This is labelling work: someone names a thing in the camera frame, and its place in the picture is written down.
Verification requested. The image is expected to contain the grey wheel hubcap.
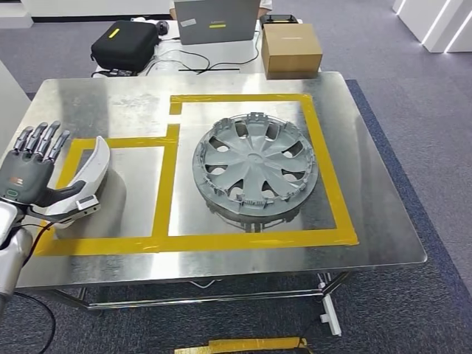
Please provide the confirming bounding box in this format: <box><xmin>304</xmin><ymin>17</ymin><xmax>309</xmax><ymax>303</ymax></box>
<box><xmin>192</xmin><ymin>111</ymin><xmax>320</xmax><ymax>235</ymax></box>

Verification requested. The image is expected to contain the black desk cable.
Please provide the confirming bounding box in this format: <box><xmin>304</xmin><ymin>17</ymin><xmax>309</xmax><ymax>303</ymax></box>
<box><xmin>145</xmin><ymin>47</ymin><xmax>211</xmax><ymax>77</ymax></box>
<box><xmin>178</xmin><ymin>29</ymin><xmax>261</xmax><ymax>75</ymax></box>

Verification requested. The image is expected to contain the steel workbench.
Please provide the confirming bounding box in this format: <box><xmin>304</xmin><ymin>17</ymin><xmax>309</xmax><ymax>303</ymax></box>
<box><xmin>0</xmin><ymin>72</ymin><xmax>429</xmax><ymax>313</ymax></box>

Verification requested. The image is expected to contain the flat black device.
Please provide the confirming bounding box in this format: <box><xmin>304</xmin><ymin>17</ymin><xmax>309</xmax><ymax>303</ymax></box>
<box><xmin>97</xmin><ymin>68</ymin><xmax>134</xmax><ymax>78</ymax></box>

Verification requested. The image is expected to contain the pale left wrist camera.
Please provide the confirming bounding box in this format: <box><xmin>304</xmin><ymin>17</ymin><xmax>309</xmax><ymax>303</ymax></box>
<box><xmin>23</xmin><ymin>194</ymin><xmax>101</xmax><ymax>229</ymax></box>

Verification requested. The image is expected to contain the brown cardboard box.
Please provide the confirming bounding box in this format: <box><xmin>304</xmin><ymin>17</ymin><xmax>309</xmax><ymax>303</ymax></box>
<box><xmin>261</xmin><ymin>23</ymin><xmax>324</xmax><ymax>80</ymax></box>

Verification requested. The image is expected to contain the thin white cable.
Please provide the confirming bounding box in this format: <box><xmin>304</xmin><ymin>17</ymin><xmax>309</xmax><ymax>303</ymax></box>
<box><xmin>189</xmin><ymin>279</ymin><xmax>223</xmax><ymax>290</ymax></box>

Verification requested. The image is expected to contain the yellow workbench tape outline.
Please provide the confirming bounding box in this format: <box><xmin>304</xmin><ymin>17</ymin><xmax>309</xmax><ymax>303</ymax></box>
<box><xmin>32</xmin><ymin>92</ymin><xmax>359</xmax><ymax>257</ymax></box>

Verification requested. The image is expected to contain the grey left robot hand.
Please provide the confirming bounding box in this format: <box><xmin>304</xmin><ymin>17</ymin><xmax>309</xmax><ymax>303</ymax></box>
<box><xmin>0</xmin><ymin>120</ymin><xmax>87</xmax><ymax>209</ymax></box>

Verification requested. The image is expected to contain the white display plinth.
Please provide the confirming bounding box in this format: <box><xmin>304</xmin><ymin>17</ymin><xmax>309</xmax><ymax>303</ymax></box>
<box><xmin>444</xmin><ymin>13</ymin><xmax>472</xmax><ymax>54</ymax></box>
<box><xmin>396</xmin><ymin>0</ymin><xmax>452</xmax><ymax>54</ymax></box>

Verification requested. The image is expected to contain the grey laptop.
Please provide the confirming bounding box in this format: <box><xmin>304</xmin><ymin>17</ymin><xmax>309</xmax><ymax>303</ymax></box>
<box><xmin>174</xmin><ymin>0</ymin><xmax>261</xmax><ymax>46</ymax></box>

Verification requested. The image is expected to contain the black carrying case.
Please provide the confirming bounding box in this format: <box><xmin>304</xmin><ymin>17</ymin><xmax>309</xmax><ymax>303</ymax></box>
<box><xmin>90</xmin><ymin>19</ymin><xmax>160</xmax><ymax>74</ymax></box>

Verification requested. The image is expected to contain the white power strip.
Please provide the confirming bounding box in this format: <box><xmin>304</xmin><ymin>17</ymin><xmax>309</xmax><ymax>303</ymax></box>
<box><xmin>319</xmin><ymin>280</ymin><xmax>343</xmax><ymax>338</ymax></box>

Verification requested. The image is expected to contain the white office table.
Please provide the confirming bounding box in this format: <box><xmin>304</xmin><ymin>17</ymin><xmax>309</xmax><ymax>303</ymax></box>
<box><xmin>91</xmin><ymin>15</ymin><xmax>322</xmax><ymax>79</ymax></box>

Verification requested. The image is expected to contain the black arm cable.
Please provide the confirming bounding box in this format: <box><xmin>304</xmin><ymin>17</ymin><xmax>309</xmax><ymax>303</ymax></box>
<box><xmin>14</xmin><ymin>222</ymin><xmax>57</xmax><ymax>354</ymax></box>

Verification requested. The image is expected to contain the yellow floor tape outline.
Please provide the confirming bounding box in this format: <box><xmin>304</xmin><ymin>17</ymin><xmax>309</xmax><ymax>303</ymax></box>
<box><xmin>174</xmin><ymin>336</ymin><xmax>309</xmax><ymax>354</ymax></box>

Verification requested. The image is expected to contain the white curved plastic part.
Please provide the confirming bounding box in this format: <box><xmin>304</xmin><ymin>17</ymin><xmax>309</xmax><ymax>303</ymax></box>
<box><xmin>44</xmin><ymin>136</ymin><xmax>111</xmax><ymax>229</ymax></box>

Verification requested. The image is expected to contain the white furniture panel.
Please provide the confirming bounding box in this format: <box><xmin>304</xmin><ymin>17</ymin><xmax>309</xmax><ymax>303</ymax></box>
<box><xmin>0</xmin><ymin>60</ymin><xmax>32</xmax><ymax>160</ymax></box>

